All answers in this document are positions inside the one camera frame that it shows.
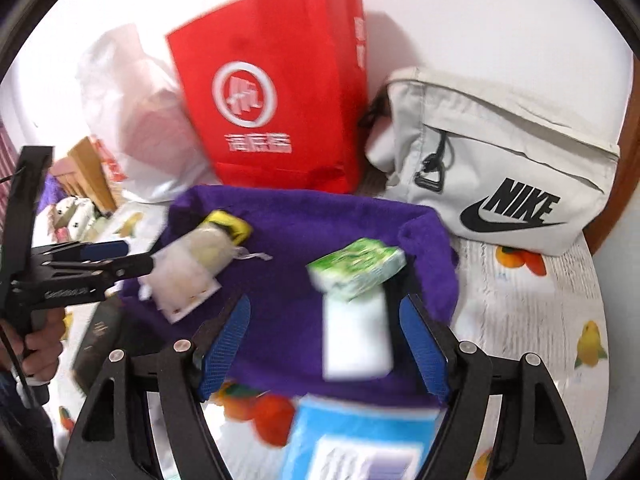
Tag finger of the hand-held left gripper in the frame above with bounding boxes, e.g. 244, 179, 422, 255
100, 254, 157, 281
75, 240, 130, 261

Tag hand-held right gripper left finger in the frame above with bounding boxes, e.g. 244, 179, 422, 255
62, 292, 251, 480

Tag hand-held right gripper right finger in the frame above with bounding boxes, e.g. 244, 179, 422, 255
400, 294, 588, 480

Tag white translucent packet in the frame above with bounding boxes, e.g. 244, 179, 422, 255
139, 227, 236, 323

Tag white rectangular box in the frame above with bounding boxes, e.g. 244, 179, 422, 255
322, 285, 393, 380

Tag green printed tissue pack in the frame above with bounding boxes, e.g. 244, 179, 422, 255
306, 239, 407, 302

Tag person's left forearm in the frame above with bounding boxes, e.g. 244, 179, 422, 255
0, 345, 58, 480

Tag person's left hand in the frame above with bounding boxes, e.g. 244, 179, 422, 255
20, 305, 67, 378

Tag polka dot pillow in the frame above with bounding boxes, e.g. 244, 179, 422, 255
50, 197, 108, 241

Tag dark green box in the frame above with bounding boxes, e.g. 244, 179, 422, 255
72, 300, 126, 391

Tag wooden headboard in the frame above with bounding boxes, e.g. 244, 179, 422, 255
50, 135, 118, 213

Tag blue tissue pack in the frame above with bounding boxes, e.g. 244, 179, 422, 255
280, 394, 443, 480

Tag white plastic shopping bag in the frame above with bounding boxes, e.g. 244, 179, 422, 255
75, 22, 221, 203

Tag purple towel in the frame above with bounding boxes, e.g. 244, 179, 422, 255
117, 185, 461, 406

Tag red paper bag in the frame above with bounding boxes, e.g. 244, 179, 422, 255
165, 0, 368, 196

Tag grey fabric bag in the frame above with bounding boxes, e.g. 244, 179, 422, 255
362, 66, 621, 258

